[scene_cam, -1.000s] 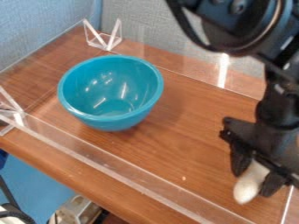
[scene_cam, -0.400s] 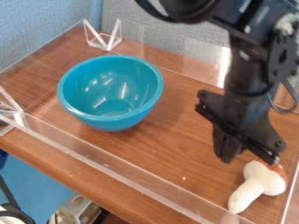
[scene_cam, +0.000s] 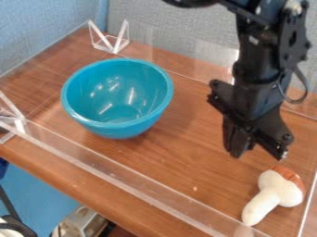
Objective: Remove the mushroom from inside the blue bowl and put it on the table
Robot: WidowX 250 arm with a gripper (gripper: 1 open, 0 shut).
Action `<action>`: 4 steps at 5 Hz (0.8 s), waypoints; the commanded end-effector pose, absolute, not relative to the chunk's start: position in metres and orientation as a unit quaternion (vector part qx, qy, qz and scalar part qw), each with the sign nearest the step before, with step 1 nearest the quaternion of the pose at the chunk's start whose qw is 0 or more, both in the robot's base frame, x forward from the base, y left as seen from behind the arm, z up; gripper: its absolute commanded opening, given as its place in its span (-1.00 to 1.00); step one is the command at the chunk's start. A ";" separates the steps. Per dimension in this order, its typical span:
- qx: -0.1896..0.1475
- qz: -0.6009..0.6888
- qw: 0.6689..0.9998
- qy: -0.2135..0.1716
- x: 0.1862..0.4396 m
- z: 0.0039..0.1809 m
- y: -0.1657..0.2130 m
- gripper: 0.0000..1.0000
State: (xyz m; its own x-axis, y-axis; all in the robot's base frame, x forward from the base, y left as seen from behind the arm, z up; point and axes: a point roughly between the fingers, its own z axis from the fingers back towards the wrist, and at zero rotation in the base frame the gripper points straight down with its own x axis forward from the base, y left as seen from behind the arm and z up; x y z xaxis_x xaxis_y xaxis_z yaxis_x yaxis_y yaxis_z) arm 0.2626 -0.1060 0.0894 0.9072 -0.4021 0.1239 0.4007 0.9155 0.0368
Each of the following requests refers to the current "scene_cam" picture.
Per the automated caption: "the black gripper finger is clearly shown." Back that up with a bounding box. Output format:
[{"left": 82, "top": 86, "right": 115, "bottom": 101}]
[{"left": 222, "top": 117, "right": 256, "bottom": 158}]

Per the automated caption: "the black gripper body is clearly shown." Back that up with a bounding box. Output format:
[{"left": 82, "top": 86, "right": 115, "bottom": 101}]
[{"left": 209, "top": 80, "right": 293, "bottom": 160}]

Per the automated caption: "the white brown toy mushroom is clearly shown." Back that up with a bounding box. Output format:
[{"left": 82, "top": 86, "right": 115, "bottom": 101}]
[{"left": 242, "top": 165, "right": 307, "bottom": 226}]

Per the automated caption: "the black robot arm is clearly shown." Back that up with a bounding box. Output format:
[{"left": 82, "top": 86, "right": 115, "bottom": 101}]
[{"left": 162, "top": 0, "right": 312, "bottom": 160}]

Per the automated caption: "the blue bowl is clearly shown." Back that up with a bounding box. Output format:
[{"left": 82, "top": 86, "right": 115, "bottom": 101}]
[{"left": 61, "top": 58, "right": 174, "bottom": 140}]

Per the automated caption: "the clear acrylic back barrier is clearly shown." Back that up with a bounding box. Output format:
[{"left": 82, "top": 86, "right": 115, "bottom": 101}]
[{"left": 119, "top": 27, "right": 317, "bottom": 119}]

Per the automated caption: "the clear acrylic barrier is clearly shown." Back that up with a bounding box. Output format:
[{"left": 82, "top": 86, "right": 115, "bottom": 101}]
[
  {"left": 0, "top": 120, "right": 271, "bottom": 237},
  {"left": 119, "top": 27, "right": 317, "bottom": 119}
]

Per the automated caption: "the white power strip below table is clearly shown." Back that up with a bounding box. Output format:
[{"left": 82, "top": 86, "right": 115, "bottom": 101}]
[{"left": 50, "top": 206, "right": 109, "bottom": 237}]

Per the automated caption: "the clear acrylic front barrier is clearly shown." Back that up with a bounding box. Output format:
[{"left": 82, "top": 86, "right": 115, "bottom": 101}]
[{"left": 0, "top": 120, "right": 271, "bottom": 237}]

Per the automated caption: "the black white object bottom left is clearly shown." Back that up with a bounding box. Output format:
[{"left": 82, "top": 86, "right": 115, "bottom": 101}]
[{"left": 0, "top": 215, "right": 39, "bottom": 237}]

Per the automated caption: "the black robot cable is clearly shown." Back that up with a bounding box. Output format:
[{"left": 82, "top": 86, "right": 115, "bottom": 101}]
[{"left": 276, "top": 66, "right": 309, "bottom": 105}]

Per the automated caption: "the clear acrylic corner bracket back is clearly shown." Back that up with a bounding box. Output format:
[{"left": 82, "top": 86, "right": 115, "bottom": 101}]
[{"left": 89, "top": 19, "right": 130, "bottom": 55}]

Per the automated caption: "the clear acrylic corner bracket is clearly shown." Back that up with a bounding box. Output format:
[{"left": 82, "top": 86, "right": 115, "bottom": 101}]
[
  {"left": 89, "top": 19, "right": 130, "bottom": 55},
  {"left": 0, "top": 91, "right": 27, "bottom": 144}
]

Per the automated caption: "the clear acrylic corner bracket left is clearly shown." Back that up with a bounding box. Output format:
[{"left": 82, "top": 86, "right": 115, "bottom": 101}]
[{"left": 0, "top": 91, "right": 27, "bottom": 144}]

